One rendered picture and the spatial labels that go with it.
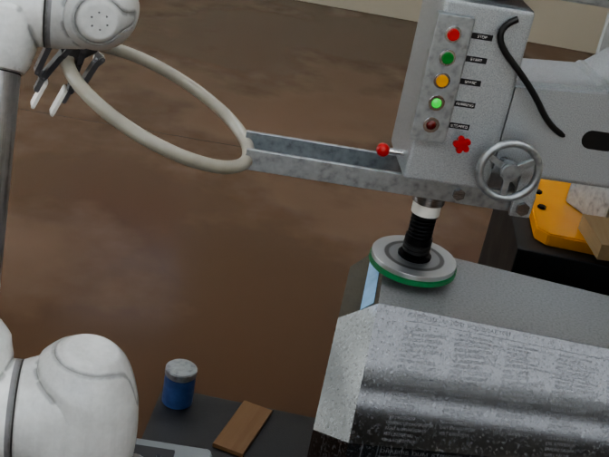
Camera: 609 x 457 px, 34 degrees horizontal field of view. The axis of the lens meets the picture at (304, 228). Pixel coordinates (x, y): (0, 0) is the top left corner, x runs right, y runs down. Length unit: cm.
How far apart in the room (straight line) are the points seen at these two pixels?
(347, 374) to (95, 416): 96
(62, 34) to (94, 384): 52
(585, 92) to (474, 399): 73
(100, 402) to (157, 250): 264
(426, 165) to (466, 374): 49
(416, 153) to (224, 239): 213
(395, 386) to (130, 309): 161
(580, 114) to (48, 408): 135
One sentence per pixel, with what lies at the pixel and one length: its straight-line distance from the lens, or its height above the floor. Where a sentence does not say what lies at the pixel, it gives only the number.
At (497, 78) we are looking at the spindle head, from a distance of 223.
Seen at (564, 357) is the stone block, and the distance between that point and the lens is 244.
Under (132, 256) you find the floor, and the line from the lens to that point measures 407.
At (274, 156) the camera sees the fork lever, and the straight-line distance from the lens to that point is 228.
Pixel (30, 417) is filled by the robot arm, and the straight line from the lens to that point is 154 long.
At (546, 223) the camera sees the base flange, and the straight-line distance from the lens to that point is 313.
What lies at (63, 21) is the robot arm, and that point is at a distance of 154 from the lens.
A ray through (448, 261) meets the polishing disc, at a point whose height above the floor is 88.
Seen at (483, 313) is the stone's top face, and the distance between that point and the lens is 245.
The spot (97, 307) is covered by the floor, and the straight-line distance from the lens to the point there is 372.
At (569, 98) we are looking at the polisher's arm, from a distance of 230.
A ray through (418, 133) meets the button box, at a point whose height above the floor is 124.
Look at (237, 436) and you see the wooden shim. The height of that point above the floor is 3.
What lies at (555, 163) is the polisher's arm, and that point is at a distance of 235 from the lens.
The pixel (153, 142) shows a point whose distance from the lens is 208.
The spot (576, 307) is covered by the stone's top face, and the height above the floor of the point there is 82.
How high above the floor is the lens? 199
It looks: 26 degrees down
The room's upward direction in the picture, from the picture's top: 11 degrees clockwise
